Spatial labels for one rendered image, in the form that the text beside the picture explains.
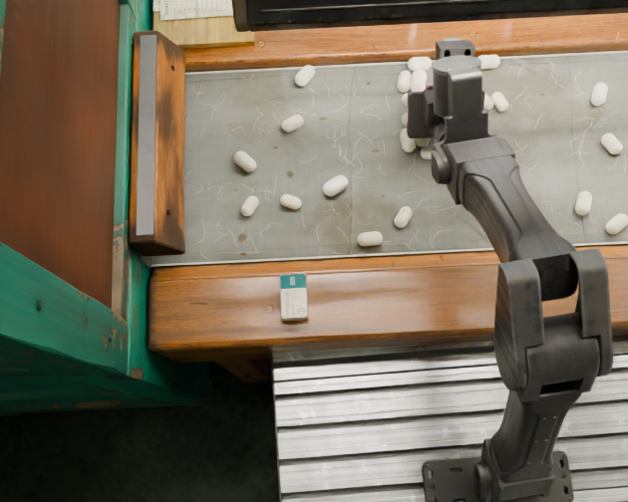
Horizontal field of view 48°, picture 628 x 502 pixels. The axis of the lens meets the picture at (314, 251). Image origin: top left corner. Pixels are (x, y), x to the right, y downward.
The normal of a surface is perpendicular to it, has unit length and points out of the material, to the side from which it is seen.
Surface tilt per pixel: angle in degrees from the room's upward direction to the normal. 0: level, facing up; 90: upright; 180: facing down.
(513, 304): 27
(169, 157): 67
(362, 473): 0
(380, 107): 0
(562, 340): 12
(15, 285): 90
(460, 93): 48
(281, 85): 0
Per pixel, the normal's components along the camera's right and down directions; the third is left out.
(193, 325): -0.02, -0.25
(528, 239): -0.11, -0.78
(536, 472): 0.13, 0.73
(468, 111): 0.11, 0.53
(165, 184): 0.91, -0.15
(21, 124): 1.00, -0.05
